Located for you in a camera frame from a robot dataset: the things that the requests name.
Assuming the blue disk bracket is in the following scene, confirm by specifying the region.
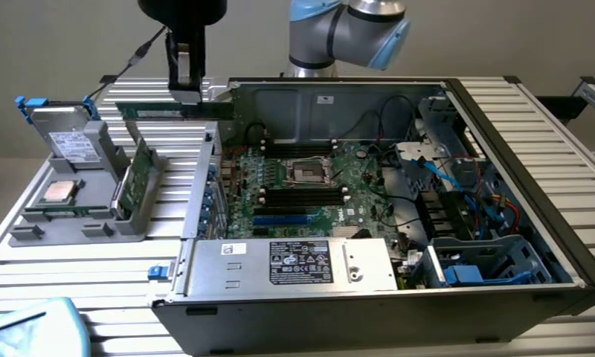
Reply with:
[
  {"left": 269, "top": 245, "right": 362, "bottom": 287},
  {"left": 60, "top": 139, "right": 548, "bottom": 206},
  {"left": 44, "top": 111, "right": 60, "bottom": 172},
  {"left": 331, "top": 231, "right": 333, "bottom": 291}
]
[{"left": 14, "top": 95, "right": 99, "bottom": 122}]

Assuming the CPU chip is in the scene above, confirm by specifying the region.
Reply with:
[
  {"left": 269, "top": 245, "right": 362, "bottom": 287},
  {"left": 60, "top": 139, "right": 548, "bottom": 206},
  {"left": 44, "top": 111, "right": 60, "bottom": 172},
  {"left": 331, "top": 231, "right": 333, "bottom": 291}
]
[{"left": 35, "top": 179, "right": 84, "bottom": 208}]

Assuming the open black PC case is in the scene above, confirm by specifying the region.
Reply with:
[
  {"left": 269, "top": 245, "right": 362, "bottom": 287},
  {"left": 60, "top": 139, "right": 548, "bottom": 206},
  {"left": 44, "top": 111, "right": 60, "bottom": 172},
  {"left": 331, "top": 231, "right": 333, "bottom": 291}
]
[{"left": 151, "top": 76, "right": 595, "bottom": 357}]

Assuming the silver hard disk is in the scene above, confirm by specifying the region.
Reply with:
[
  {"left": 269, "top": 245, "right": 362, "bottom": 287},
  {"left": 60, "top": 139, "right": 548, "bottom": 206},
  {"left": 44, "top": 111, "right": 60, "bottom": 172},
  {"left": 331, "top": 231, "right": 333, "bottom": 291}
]
[{"left": 31, "top": 106, "right": 103, "bottom": 164}]

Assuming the silver power supply unit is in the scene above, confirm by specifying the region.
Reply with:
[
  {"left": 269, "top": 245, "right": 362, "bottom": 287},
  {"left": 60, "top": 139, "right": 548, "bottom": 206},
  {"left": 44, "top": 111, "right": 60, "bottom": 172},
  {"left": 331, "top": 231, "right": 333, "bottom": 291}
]
[{"left": 185, "top": 237, "right": 399, "bottom": 297}]

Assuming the short black wire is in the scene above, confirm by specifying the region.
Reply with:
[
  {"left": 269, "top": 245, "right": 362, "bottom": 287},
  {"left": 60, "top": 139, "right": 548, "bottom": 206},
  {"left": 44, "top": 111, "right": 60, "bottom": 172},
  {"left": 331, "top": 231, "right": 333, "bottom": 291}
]
[{"left": 246, "top": 122, "right": 270, "bottom": 144}]

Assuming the blue wire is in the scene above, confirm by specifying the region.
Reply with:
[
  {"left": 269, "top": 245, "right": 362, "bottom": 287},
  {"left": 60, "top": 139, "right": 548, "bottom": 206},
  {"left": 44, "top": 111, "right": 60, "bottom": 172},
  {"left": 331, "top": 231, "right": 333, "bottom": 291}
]
[{"left": 411, "top": 158, "right": 502, "bottom": 239}]

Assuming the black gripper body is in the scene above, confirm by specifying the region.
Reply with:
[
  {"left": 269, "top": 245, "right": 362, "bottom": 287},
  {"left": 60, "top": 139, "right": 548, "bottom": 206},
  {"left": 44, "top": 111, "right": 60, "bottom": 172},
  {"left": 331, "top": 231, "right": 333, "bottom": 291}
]
[{"left": 138, "top": 0, "right": 229, "bottom": 36}]

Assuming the grey parts rack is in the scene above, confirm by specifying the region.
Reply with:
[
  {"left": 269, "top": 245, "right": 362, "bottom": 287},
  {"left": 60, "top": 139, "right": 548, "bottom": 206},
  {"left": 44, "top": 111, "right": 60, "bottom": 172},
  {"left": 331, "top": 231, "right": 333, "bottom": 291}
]
[{"left": 7, "top": 118, "right": 170, "bottom": 247}]

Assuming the CPU socket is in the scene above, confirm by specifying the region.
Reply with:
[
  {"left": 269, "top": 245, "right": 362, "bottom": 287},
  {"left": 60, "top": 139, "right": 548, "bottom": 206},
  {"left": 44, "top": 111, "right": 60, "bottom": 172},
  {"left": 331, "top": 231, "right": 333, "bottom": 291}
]
[{"left": 277, "top": 155, "right": 335, "bottom": 187}]

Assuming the light blue plastic cover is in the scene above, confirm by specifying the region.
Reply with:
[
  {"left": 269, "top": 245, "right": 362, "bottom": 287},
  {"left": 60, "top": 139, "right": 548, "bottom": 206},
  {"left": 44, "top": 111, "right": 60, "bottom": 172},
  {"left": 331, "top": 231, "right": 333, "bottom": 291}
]
[{"left": 0, "top": 296, "right": 90, "bottom": 357}]

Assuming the blue case latch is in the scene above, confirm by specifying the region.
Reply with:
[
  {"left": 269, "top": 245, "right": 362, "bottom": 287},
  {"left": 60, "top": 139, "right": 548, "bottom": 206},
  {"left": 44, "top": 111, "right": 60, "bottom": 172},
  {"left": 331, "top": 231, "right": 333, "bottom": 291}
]
[{"left": 147, "top": 263, "right": 174, "bottom": 280}]

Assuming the black expansion slot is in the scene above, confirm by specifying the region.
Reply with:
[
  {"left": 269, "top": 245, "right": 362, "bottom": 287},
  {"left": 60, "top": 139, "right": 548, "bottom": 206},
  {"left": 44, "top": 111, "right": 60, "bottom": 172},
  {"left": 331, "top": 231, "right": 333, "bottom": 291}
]
[{"left": 254, "top": 207, "right": 310, "bottom": 217}]

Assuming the green motherboard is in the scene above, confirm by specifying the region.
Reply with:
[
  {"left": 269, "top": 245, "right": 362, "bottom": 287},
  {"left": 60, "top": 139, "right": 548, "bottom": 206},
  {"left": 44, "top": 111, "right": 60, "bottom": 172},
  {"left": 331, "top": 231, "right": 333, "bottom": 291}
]
[{"left": 218, "top": 139, "right": 414, "bottom": 290}]

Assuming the red wire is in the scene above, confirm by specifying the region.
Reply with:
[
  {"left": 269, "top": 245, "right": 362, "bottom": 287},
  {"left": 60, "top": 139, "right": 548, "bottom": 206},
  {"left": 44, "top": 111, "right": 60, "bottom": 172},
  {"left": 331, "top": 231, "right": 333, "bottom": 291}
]
[{"left": 436, "top": 155, "right": 524, "bottom": 226}]

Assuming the long black wire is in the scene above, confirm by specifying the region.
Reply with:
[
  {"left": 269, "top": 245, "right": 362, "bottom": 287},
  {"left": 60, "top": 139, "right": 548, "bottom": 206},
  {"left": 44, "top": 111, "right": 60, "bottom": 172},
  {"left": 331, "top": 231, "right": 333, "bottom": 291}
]
[{"left": 337, "top": 95, "right": 419, "bottom": 145}]

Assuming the grey disk bay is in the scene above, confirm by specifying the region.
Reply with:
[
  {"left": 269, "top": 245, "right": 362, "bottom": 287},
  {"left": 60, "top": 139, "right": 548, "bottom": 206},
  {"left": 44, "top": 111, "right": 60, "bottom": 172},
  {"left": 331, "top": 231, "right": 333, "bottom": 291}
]
[{"left": 426, "top": 234, "right": 574, "bottom": 289}]

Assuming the blue expansion slot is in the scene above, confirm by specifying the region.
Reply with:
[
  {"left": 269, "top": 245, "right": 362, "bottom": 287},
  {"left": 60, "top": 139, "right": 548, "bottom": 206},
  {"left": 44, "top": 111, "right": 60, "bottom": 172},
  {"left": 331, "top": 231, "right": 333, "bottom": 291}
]
[{"left": 253, "top": 215, "right": 313, "bottom": 227}]

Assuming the metal drive cage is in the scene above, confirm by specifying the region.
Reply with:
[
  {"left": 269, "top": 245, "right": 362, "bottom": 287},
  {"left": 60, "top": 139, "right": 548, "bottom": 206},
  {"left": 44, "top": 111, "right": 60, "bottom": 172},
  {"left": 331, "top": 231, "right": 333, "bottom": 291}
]
[{"left": 394, "top": 94, "right": 490, "bottom": 194}]

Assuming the green graphics card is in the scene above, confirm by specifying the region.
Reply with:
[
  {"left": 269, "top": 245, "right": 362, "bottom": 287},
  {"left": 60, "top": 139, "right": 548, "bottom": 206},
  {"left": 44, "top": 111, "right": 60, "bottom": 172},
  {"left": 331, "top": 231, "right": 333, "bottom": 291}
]
[{"left": 111, "top": 136, "right": 160, "bottom": 221}]

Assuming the green RAM stick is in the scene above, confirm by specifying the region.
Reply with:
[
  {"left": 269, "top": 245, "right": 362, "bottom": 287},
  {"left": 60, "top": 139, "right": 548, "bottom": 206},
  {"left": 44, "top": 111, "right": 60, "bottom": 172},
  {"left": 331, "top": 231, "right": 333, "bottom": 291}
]
[
  {"left": 116, "top": 100, "right": 234, "bottom": 120},
  {"left": 23, "top": 207, "right": 114, "bottom": 219}
]

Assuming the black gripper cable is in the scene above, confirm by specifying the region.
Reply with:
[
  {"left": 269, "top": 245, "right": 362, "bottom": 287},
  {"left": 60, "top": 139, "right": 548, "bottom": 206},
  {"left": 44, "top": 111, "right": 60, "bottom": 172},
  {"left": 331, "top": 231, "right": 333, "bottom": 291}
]
[{"left": 87, "top": 25, "right": 168, "bottom": 100}]

